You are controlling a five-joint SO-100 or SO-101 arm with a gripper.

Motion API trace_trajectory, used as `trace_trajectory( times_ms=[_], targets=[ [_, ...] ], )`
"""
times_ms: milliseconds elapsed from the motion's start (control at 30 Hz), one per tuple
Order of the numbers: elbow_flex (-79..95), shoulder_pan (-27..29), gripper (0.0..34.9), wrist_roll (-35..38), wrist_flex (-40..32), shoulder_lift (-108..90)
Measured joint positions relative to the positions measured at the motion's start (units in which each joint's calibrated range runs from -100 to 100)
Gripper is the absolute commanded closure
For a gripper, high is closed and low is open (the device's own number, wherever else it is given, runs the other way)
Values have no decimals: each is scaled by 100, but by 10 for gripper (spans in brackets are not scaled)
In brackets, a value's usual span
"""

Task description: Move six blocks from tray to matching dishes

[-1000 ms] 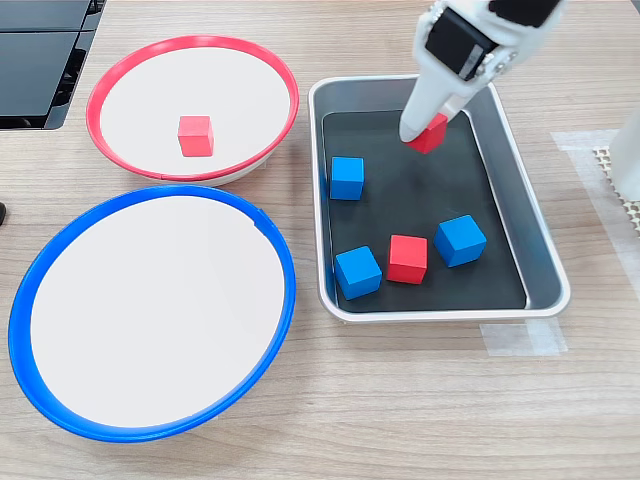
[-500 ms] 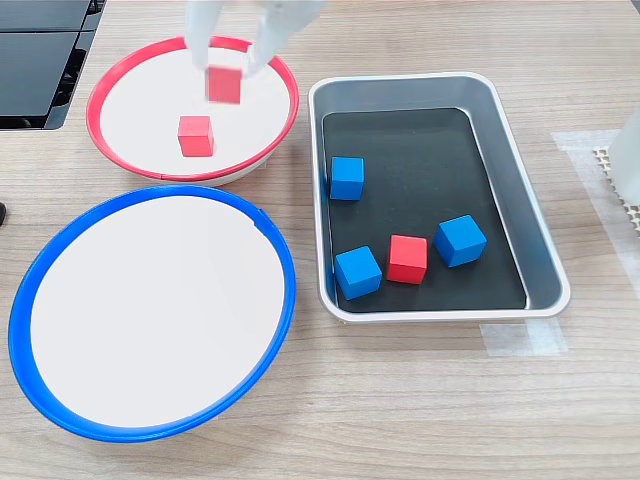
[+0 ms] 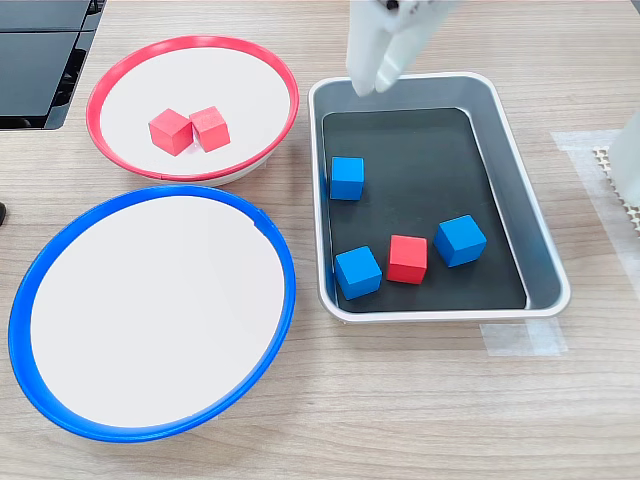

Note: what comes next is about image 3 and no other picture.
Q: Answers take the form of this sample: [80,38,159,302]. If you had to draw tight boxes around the small blue cube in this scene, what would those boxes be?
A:
[432,214,488,269]
[329,155,366,202]
[333,245,384,302]

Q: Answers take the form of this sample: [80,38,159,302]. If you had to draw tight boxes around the small red cube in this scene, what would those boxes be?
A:
[147,107,194,158]
[188,105,232,154]
[385,234,429,286]

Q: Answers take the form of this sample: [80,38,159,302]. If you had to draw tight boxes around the black tray mat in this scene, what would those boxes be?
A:
[322,107,529,315]

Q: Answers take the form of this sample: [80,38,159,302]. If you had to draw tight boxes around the steel tray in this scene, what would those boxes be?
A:
[307,71,572,324]

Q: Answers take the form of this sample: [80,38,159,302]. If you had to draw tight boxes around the red-rimmed white plate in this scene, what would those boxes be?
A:
[85,34,301,188]

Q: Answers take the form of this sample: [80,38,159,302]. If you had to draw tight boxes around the clear tape strip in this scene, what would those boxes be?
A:
[479,319,570,358]

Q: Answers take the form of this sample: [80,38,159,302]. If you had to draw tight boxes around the black flat device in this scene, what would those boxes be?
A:
[0,0,108,132]

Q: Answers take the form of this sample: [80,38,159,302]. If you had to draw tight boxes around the blue-rimmed white plate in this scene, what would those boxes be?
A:
[7,184,297,445]

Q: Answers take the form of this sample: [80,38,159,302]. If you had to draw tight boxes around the pale perforated base plate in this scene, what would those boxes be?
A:
[592,144,640,234]

